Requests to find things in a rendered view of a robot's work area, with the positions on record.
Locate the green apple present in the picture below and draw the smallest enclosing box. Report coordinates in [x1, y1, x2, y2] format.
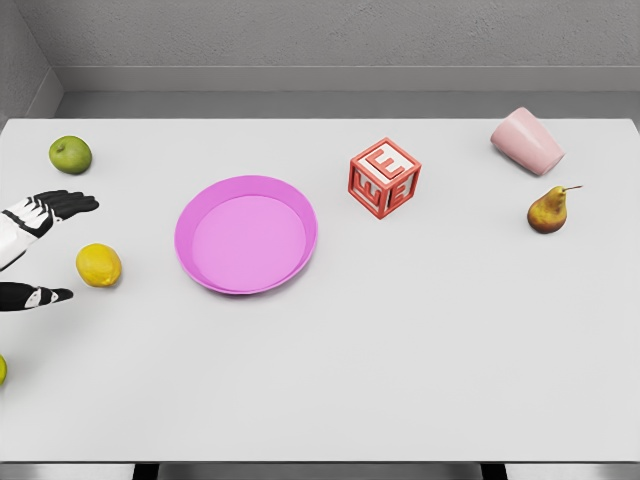
[48, 135, 93, 175]

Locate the red letter block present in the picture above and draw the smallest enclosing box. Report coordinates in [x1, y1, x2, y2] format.
[347, 137, 423, 221]

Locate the yellow lemon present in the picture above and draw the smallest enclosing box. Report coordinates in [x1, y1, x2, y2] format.
[75, 242, 123, 288]

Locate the pink plate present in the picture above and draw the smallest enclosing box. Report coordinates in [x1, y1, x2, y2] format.
[173, 174, 319, 297]

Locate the pink cup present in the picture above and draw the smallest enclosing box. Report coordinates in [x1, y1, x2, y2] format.
[489, 106, 566, 177]

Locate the brown-yellow pear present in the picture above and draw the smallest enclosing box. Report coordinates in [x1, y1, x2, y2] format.
[526, 185, 584, 235]

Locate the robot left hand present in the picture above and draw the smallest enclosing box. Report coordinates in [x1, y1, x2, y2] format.
[0, 189, 100, 312]

